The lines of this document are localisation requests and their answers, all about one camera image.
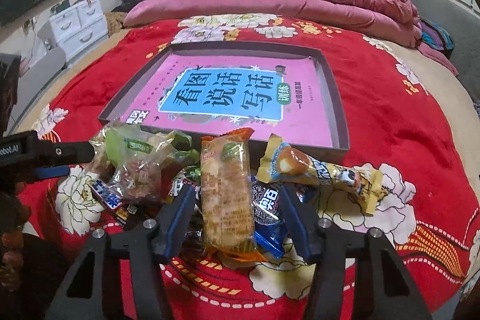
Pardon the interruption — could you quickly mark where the clear pastry pack green label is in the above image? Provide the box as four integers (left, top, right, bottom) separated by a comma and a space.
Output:
85, 121, 176, 202

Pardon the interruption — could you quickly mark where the Snickers chocolate bar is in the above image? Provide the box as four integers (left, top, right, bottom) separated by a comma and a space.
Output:
90, 179, 138, 230

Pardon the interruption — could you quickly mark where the blue Oreo cookie pack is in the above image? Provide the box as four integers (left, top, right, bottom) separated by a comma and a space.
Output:
251, 176, 288, 258

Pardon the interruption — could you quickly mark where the yellow blue cone snack pack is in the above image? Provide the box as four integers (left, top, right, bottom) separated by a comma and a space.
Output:
256, 134, 389, 215

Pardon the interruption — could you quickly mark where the green black snack pack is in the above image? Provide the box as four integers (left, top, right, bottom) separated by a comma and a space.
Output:
166, 165, 201, 203

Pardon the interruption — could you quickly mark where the orange rice cracker pack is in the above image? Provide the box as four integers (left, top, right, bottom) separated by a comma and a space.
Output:
200, 127, 265, 262

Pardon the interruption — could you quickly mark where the grey shallow box tray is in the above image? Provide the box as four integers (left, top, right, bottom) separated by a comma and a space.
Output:
98, 41, 350, 163

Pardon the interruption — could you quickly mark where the white drawer cabinet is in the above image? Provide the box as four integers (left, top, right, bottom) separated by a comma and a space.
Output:
42, 0, 108, 63

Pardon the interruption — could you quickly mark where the red floral blanket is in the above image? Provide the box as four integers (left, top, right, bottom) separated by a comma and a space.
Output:
20, 14, 479, 319

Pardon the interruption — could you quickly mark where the blue purple clothing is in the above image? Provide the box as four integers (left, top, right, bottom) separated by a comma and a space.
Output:
421, 19, 455, 58

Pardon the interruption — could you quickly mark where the grey padded headboard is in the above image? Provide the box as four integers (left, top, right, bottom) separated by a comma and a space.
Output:
411, 0, 480, 102

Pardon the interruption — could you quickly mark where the pink quilt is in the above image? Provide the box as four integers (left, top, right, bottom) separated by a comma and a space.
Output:
124, 0, 459, 76

